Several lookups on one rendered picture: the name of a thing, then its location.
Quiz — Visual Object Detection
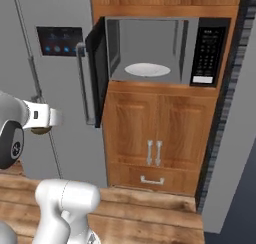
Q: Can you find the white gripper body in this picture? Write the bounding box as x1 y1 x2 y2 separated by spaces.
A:
49 107 64 128

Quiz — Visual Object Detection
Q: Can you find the brown potato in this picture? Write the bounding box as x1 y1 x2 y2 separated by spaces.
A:
30 126 53 136

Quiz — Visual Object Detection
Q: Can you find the black microwave door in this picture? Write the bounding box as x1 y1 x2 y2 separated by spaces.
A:
84 16 110 129

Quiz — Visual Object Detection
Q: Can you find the white microwave turntable plate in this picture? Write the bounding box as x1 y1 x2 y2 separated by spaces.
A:
123 62 172 78

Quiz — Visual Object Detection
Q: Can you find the silver microwave oven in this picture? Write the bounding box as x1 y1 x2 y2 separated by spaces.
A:
84 16 232 129

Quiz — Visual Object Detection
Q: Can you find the grey fridge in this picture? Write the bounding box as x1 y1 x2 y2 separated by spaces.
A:
0 0 108 189

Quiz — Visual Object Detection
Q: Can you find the wooden drawer front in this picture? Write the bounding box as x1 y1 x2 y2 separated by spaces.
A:
107 161 202 196

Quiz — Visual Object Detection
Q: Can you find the grey microwave door handle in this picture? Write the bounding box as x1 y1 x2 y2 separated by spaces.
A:
75 42 97 127

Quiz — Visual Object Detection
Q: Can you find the grey fridge handle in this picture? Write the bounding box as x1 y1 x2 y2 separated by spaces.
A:
11 0 64 180

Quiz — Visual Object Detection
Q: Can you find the silver cupboard door handle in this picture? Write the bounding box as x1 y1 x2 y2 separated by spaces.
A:
146 139 154 167
155 140 163 168

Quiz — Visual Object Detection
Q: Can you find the silver drawer handle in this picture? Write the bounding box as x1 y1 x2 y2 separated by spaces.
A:
139 175 166 186

